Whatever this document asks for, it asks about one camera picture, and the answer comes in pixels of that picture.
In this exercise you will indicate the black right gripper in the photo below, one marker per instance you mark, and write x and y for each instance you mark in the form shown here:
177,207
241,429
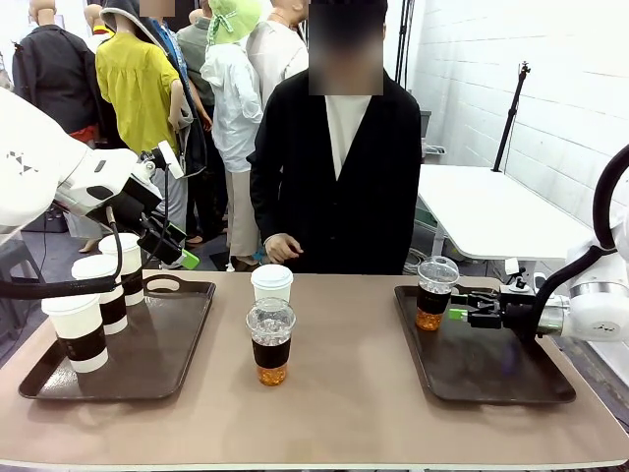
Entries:
516,312

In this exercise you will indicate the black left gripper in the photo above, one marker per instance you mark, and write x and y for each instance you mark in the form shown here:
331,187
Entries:
135,204

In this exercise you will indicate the clear iced coffee cup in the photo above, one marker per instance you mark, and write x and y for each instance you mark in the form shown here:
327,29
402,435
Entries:
433,300
270,344

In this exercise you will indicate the white lidded paper coffee cup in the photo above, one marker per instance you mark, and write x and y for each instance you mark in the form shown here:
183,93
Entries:
105,300
129,268
271,282
81,334

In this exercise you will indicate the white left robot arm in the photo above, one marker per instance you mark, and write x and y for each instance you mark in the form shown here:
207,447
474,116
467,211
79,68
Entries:
29,172

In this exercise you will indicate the person's left forearm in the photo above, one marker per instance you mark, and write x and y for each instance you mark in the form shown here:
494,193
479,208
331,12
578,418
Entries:
405,221

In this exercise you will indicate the person's right forearm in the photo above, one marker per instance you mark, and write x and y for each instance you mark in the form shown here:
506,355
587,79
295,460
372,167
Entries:
263,206

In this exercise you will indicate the dark brown serving tray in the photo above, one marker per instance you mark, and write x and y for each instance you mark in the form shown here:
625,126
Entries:
157,354
481,364

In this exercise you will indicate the person's right hand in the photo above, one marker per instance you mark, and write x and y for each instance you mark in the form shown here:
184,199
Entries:
281,248

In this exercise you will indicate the large white table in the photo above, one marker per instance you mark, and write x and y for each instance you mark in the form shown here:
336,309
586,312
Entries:
486,206

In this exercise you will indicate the person in dark hooded jacket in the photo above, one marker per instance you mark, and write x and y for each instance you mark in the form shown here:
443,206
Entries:
196,142

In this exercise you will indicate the grey storage bin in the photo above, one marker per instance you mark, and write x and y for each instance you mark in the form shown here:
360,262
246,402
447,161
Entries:
54,223

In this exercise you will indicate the mannequin in white shirt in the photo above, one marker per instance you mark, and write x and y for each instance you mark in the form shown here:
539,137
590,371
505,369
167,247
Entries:
236,113

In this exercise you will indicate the mannequin in yellow blouse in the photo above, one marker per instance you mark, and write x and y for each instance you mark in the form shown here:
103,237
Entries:
137,98

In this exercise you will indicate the person in black cardigan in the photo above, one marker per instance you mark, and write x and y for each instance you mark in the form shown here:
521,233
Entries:
344,206

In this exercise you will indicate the mannequin in green shirt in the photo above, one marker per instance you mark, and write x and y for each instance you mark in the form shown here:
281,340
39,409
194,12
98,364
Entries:
194,54

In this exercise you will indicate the mannequin in black jacket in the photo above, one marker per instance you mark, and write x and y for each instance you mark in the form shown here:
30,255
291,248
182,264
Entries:
54,83

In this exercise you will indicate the mannequin in beige shirt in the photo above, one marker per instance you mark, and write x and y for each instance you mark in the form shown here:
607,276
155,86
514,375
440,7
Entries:
277,59

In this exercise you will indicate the mannequin with yellow red collar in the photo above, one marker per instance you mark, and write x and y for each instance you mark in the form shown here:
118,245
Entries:
96,34

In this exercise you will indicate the light green bucket hat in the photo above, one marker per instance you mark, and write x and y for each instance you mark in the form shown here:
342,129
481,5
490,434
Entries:
233,19

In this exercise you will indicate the black light stand poles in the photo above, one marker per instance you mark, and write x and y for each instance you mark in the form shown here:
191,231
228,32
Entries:
404,44

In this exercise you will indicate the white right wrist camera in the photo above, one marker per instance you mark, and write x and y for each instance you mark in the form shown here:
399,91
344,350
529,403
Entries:
511,266

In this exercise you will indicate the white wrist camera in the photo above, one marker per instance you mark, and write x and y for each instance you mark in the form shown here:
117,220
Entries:
511,266
169,158

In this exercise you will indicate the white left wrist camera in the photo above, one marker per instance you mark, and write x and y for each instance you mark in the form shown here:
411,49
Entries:
169,158

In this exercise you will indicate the black camera tripod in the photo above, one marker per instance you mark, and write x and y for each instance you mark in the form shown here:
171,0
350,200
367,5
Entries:
511,118

